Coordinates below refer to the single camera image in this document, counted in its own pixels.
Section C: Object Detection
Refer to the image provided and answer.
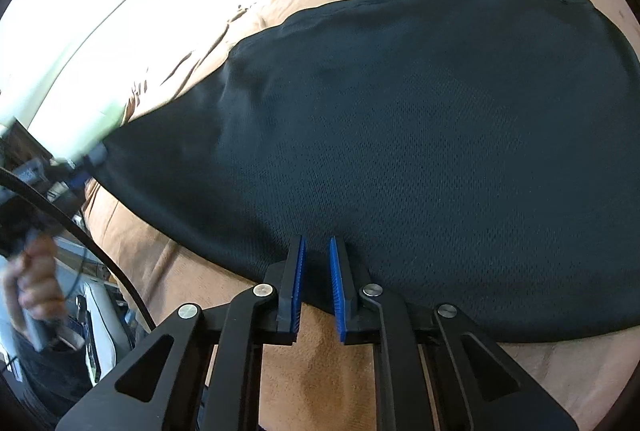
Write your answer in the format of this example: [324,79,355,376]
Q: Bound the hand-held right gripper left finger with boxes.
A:
[55,235,307,431]

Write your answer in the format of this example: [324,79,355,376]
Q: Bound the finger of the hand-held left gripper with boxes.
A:
[82,142,109,168]
[66,165,90,192]

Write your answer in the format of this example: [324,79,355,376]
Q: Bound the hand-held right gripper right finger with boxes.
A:
[326,236,581,431]

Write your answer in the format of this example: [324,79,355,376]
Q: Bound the black mesh shorts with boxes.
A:
[87,0,640,344]

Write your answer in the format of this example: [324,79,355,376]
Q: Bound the person's left hand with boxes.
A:
[1,241,67,328]

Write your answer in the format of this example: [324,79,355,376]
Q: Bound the white bed sheet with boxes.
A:
[0,0,241,158]

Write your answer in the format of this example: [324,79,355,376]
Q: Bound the thick black cable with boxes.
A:
[0,167,157,333]

